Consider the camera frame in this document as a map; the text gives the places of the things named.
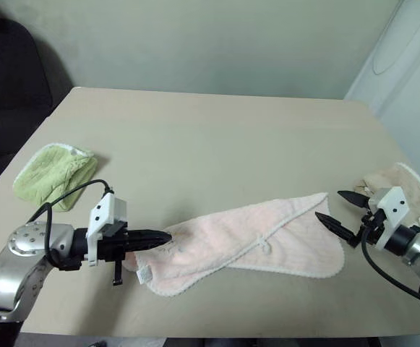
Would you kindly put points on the green towel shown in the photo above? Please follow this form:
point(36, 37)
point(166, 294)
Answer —
point(50, 177)

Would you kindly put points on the white panel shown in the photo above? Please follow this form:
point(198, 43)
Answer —
point(401, 61)

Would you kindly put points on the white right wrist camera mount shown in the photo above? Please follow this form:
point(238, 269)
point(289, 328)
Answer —
point(394, 204)

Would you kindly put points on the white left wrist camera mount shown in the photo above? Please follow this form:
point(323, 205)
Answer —
point(103, 211)

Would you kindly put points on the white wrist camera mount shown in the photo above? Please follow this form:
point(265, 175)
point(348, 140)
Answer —
point(394, 204)
point(103, 211)

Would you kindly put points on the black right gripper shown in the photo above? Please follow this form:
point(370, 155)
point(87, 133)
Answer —
point(375, 221)

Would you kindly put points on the dark upholstered chair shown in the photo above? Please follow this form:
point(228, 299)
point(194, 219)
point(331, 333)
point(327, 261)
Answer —
point(7, 90)

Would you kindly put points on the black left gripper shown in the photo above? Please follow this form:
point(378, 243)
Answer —
point(110, 247)

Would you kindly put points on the pink towel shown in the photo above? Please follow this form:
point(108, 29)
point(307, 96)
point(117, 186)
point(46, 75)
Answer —
point(246, 238)

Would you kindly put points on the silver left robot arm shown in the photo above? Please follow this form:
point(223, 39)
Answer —
point(0, 274)

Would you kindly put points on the beige towel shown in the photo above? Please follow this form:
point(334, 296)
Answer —
point(408, 184)

